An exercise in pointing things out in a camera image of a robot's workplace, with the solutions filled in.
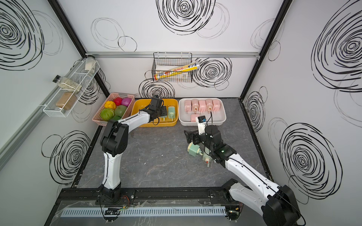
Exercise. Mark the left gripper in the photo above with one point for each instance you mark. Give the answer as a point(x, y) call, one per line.
point(164, 110)

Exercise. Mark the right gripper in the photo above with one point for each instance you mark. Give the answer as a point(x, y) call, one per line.
point(190, 137)

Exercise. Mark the yellow plastic storage box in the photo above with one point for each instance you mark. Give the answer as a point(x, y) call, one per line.
point(142, 103)

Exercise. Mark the white plastic storage box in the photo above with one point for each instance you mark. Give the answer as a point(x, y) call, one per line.
point(218, 117)

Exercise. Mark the green sharpener square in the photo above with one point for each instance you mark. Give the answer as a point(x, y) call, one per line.
point(194, 150)

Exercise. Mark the pink sharpener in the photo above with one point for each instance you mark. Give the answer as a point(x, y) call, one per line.
point(209, 105)
point(195, 105)
point(202, 106)
point(216, 105)
point(187, 106)
point(194, 117)

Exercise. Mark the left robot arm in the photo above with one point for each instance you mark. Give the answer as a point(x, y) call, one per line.
point(115, 141)

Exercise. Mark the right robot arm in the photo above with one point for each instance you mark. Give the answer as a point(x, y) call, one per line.
point(276, 204)

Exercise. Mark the green sharpener right round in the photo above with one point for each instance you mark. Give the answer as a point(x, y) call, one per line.
point(206, 157)

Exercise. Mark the magenta toy fruit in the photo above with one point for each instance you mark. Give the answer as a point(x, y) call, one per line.
point(126, 101)

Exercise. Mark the light green toy apple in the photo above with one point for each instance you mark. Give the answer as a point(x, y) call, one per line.
point(120, 110)

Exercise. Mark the pink perforated basket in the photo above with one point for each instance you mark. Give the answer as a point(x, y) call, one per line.
point(97, 119)

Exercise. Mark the red toy fruit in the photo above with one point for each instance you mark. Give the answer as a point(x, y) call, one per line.
point(118, 101)

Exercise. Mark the yellow toy fruit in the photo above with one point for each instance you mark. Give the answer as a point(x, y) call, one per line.
point(110, 105)

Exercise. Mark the green toy cabbage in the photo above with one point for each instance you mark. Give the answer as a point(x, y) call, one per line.
point(107, 114)

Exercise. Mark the yellow red tube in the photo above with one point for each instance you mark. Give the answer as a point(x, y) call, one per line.
point(163, 72)

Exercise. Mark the clear jar on shelf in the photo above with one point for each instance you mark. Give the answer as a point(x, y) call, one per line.
point(90, 63)

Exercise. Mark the brown block on shelf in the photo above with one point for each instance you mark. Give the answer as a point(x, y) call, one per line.
point(67, 100)

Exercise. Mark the bottle lying on shelf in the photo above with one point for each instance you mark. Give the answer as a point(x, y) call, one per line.
point(67, 84)

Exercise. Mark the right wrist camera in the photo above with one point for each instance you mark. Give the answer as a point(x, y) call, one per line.
point(201, 124)

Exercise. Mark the black wire wall basket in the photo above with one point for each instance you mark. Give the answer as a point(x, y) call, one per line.
point(173, 59)

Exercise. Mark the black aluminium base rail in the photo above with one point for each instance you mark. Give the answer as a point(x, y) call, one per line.
point(131, 195)

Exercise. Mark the white wire wall shelf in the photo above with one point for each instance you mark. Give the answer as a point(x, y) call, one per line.
point(88, 95)

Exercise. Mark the white slotted cable duct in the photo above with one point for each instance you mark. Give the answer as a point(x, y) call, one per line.
point(144, 212)

